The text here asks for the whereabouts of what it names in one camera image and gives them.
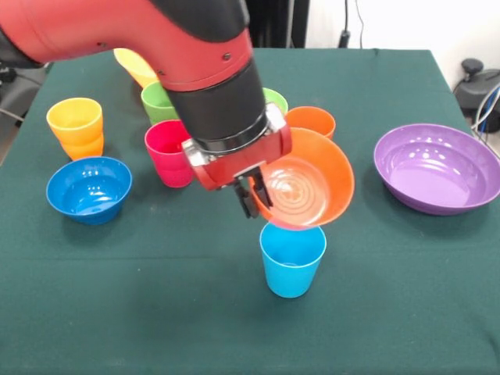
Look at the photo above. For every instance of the gray black machine base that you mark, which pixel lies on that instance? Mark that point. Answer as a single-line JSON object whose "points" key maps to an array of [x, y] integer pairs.
{"points": [[15, 97], [476, 90]]}

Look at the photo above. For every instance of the purple bowl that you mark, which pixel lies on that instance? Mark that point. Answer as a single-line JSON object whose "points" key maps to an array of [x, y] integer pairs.
{"points": [[429, 176]]}

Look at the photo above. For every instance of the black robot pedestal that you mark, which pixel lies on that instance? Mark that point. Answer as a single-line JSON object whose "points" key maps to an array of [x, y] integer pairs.
{"points": [[281, 23]]}

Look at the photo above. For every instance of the light blue cup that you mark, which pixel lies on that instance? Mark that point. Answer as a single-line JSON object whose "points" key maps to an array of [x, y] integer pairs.
{"points": [[291, 273]]}

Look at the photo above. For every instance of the orange cup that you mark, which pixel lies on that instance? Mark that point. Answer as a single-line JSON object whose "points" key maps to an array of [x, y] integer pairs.
{"points": [[316, 119]]}

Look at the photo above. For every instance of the yellow cup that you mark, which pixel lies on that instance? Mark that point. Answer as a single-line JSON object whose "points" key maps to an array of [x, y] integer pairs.
{"points": [[78, 136]]}

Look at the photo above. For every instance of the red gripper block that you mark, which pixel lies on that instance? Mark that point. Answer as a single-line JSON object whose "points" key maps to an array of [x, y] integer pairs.
{"points": [[242, 164]]}

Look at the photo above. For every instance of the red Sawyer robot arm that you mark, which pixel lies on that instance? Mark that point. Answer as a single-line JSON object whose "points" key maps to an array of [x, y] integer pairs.
{"points": [[156, 35]]}

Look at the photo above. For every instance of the dark green tablecloth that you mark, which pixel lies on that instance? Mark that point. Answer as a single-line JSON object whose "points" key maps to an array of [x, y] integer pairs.
{"points": [[351, 312]]}

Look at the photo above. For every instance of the blue bowl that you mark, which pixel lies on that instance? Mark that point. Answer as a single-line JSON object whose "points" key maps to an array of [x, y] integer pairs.
{"points": [[90, 211]]}

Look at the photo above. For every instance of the green bowl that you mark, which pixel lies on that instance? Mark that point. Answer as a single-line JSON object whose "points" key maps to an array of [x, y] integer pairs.
{"points": [[278, 99]]}

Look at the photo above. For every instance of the green cup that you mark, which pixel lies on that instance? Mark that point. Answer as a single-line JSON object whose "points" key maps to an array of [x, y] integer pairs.
{"points": [[156, 103]]}

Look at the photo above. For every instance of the large yellow bowl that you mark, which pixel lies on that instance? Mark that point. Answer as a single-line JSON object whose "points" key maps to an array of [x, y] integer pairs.
{"points": [[134, 66]]}

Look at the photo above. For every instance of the orange bowl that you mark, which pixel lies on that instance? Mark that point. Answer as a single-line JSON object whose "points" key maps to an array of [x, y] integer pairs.
{"points": [[332, 168]]}

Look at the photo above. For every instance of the pink cup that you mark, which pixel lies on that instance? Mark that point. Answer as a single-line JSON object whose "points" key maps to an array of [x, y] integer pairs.
{"points": [[168, 156]]}

